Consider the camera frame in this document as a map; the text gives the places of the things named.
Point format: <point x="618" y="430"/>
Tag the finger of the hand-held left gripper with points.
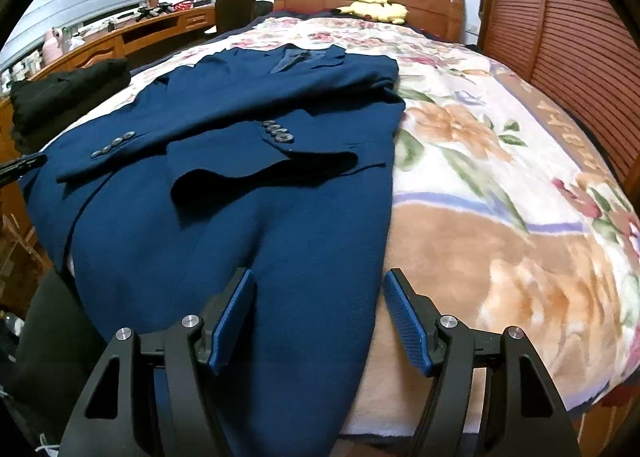
<point x="22" y="166"/>

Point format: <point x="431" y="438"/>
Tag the wooden louvered wardrobe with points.
<point x="575" y="37"/>

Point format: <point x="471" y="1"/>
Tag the black folded garment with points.
<point x="65" y="92"/>

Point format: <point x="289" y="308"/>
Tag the floral blanket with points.
<point x="500" y="237"/>

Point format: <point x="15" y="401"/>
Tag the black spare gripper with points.
<point x="152" y="11"/>

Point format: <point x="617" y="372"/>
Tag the yellow plush toy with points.
<point x="380" y="11"/>

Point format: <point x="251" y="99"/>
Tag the person's black trousers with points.
<point x="55" y="362"/>

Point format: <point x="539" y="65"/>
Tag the red basket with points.
<point x="184" y="5"/>

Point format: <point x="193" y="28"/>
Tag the pink thermos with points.
<point x="52" y="49"/>

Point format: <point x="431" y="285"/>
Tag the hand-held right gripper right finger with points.
<point x="407" y="327"/>

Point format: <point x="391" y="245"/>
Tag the navy blue blazer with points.
<point x="225" y="237"/>

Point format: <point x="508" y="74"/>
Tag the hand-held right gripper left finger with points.
<point x="232" y="322"/>

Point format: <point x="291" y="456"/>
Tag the dark wooden chair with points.
<point x="235" y="7"/>

